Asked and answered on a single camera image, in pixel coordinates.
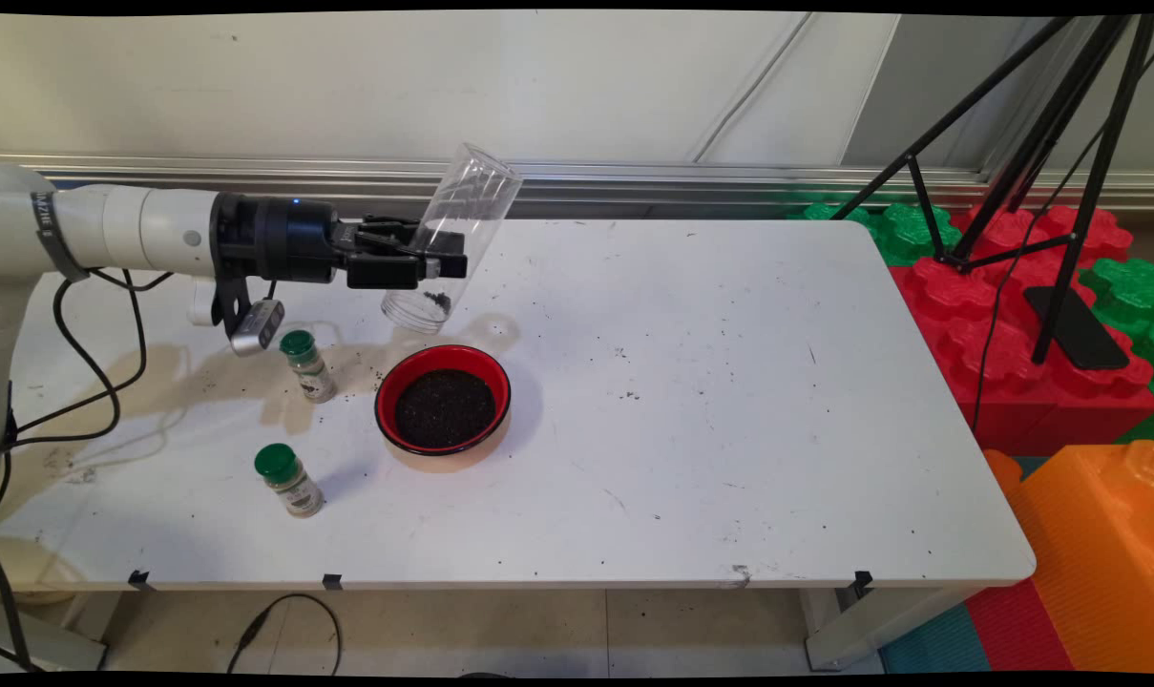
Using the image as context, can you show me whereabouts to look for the green cap spice bottle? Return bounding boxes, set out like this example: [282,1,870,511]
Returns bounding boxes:
[255,443,326,519]
[280,330,338,405]

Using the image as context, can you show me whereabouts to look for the black floor cable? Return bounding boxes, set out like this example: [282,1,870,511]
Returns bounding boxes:
[226,593,342,677]

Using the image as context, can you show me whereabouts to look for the white table leg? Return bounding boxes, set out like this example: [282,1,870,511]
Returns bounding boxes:
[804,584,983,672]

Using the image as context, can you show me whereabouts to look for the thin black tripod cable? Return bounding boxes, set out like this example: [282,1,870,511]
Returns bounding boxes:
[971,48,1154,432]

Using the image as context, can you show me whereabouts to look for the red bowl black rim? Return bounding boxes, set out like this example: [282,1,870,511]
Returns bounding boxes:
[374,344,514,473]

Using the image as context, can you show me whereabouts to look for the white silver wrist camera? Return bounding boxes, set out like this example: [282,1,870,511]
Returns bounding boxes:
[187,277,285,357]

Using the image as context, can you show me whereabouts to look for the red floor mat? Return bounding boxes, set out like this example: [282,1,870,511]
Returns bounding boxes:
[965,580,1074,672]

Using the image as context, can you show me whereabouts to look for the black arm strap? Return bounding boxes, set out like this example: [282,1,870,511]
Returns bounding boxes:
[31,191,91,283]

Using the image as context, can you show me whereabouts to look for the green foam block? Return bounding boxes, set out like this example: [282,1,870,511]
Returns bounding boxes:
[1078,258,1154,368]
[791,196,964,268]

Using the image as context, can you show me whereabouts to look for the black tripod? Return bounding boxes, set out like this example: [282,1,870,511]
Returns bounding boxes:
[829,14,1154,365]

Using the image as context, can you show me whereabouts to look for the grey metal base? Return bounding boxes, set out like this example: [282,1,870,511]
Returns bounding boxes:
[0,599,108,674]

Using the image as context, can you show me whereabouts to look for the dark grains heap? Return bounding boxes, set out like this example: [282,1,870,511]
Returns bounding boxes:
[394,369,497,449]

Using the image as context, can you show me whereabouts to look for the clear plastic jar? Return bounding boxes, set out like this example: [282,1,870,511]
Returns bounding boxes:
[380,142,523,335]

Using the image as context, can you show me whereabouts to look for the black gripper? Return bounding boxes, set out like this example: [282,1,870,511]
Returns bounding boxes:
[209,191,469,291]

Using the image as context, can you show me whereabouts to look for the teal floor mat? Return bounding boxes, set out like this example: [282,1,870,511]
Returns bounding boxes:
[877,603,993,676]

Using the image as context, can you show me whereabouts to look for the red foam block stack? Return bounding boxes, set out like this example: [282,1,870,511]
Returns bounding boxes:
[887,205,1154,457]

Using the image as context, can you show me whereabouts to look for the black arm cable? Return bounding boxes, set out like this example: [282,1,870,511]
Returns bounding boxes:
[0,269,177,516]

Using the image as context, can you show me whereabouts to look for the aluminium wall rail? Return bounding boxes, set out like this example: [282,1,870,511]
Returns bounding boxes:
[0,153,1154,216]

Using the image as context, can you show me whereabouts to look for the orange foam block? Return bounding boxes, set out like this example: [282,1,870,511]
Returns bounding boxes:
[982,441,1154,674]

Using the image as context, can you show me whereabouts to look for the black flat plate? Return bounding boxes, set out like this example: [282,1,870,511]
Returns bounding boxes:
[1023,284,1131,373]

